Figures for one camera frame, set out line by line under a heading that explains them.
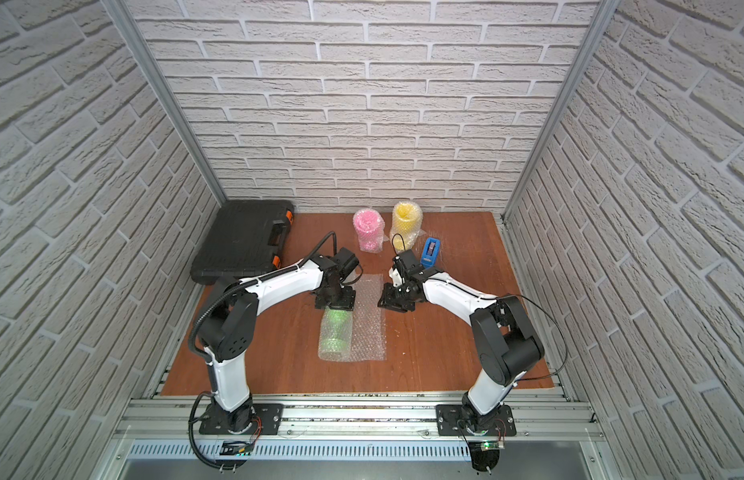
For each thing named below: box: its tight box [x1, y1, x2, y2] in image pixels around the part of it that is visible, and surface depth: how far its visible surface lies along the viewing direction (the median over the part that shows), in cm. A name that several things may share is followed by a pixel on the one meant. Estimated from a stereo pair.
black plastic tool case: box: [190, 199, 294, 285], surface depth 104 cm
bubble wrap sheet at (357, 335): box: [318, 274, 387, 363], surface depth 87 cm
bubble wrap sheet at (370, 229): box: [352, 208, 389, 254], surface depth 99 cm
